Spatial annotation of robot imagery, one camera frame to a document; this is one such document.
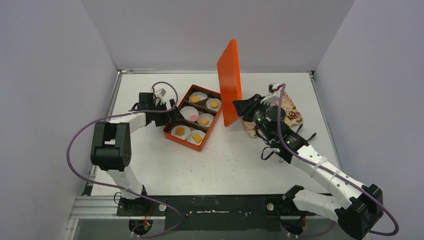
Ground pink round cookie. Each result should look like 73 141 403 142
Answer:
189 115 199 122

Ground white paper cup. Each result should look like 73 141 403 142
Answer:
188 91 208 104
205 98 222 112
186 130 206 146
180 106 199 122
170 125 191 140
197 113 214 128

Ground round orange cookie top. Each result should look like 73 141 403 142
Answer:
209 101 220 109

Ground orange cookie tin box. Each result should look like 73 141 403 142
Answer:
163 85 222 152

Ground floral tray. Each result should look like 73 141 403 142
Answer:
243 92 304 138

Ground round orange cookie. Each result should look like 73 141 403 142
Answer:
190 95 200 103
209 101 220 109

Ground metal tongs with black tips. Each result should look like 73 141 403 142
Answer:
278 123 318 164

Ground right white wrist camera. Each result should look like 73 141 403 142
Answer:
260 83 284 105

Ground small orange cookie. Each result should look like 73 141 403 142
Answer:
175 126 186 136
200 117 210 126

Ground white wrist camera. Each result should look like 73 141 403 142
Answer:
153 88 167 105
260 83 284 105

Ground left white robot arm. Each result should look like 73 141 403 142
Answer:
90 88 183 215

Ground chocolate heart cookie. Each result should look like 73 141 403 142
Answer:
287 111 298 120

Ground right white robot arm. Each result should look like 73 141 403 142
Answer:
232 94 384 240

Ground orange tin lid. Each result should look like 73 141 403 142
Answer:
216 39 242 127

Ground aluminium frame rail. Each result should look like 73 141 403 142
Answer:
118 69 315 75

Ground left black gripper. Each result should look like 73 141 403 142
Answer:
150 99 185 127

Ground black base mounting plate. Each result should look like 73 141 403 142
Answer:
116 194 311 232

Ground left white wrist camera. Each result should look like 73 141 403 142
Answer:
153 88 167 105

